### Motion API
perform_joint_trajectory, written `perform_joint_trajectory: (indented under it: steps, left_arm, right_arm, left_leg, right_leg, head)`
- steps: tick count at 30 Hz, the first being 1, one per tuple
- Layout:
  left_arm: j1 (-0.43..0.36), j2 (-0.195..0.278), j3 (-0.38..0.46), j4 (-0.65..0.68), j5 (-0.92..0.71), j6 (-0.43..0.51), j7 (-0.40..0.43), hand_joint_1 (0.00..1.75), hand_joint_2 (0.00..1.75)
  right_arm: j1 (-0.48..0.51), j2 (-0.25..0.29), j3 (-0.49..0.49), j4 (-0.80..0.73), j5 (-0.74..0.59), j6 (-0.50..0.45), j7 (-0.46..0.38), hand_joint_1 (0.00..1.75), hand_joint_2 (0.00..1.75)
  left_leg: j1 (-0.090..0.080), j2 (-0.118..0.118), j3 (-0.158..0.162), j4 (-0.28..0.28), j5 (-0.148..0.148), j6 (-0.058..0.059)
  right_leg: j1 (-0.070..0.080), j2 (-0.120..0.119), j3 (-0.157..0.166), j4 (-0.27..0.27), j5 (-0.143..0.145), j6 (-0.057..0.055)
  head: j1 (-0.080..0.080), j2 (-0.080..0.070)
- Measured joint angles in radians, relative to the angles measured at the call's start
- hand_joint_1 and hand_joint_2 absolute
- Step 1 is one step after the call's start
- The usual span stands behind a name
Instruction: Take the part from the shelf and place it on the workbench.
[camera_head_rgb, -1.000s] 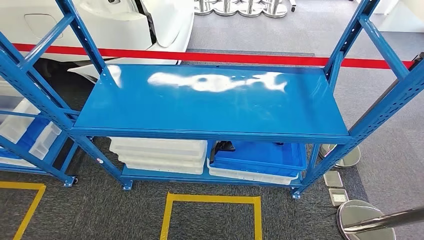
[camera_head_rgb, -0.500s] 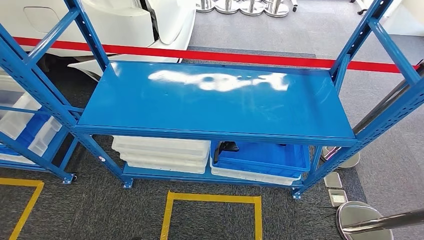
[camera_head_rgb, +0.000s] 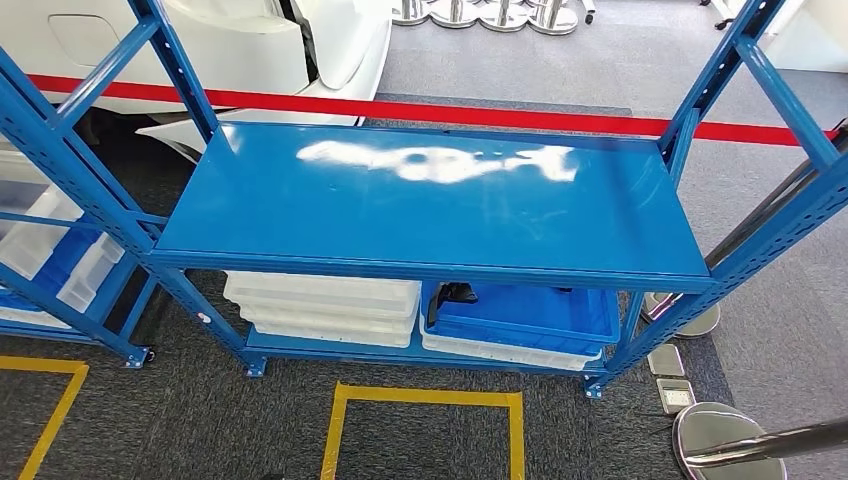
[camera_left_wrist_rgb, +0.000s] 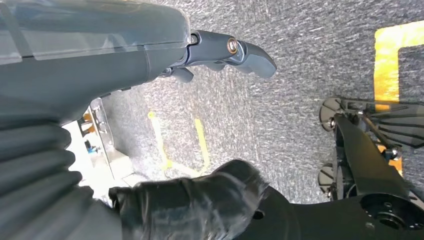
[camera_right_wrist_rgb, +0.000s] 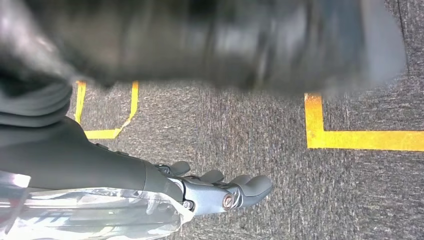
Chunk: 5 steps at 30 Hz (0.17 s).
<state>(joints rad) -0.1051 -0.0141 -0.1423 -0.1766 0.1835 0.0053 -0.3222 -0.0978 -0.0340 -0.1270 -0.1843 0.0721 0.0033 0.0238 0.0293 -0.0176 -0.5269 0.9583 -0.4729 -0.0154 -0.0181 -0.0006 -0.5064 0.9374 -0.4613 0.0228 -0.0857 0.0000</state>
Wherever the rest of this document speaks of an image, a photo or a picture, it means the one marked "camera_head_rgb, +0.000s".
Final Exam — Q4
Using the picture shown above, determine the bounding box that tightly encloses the red barrier belt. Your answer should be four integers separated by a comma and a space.
26, 74, 841, 148

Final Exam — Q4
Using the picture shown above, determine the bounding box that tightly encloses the large blue plastic bin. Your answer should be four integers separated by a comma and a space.
420, 281, 623, 358

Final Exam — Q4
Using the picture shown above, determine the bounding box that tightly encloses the white plastic tray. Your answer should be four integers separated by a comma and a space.
251, 319, 416, 350
223, 271, 423, 319
237, 303, 419, 335

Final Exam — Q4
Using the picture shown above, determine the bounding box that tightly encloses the metal floor outlet box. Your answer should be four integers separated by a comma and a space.
647, 343, 698, 416

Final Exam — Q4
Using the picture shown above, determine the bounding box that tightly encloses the translucent plastic bin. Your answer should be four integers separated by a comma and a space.
0, 185, 85, 281
56, 233, 126, 315

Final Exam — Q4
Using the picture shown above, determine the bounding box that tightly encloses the chrome stanchion post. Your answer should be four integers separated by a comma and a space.
639, 121, 848, 340
672, 402, 848, 480

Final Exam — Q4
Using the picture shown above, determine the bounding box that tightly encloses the white car body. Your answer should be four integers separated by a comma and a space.
0, 0, 394, 158

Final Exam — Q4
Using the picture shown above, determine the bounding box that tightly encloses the chrome stanchion base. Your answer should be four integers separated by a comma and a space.
527, 0, 580, 37
392, 0, 433, 27
478, 0, 535, 34
429, 0, 486, 30

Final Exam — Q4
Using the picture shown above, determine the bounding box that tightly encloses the white panel board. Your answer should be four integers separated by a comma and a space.
761, 0, 848, 74

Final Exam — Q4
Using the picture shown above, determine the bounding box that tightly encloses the white plastic bin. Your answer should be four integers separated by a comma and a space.
418, 316, 604, 373

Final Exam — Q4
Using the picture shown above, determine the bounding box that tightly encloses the small blue plastic bin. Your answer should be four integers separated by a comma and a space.
26, 227, 102, 297

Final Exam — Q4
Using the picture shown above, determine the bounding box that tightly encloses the blue metal shelf rack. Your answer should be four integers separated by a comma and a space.
0, 0, 848, 401
0, 132, 159, 370

